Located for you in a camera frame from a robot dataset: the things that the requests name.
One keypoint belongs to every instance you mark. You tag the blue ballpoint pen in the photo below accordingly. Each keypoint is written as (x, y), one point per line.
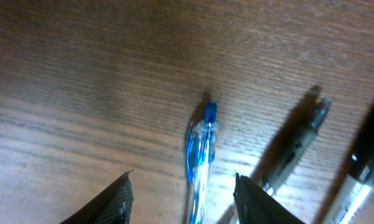
(200, 153)

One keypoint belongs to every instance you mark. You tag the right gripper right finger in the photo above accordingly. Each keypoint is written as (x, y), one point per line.
(255, 206)

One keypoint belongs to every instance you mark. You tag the black sharpie marker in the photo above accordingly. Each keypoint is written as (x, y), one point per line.
(358, 184)

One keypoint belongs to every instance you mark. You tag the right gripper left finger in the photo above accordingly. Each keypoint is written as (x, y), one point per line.
(111, 206)

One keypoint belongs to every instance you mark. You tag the black ballpoint pen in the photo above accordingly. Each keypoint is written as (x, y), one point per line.
(288, 156)

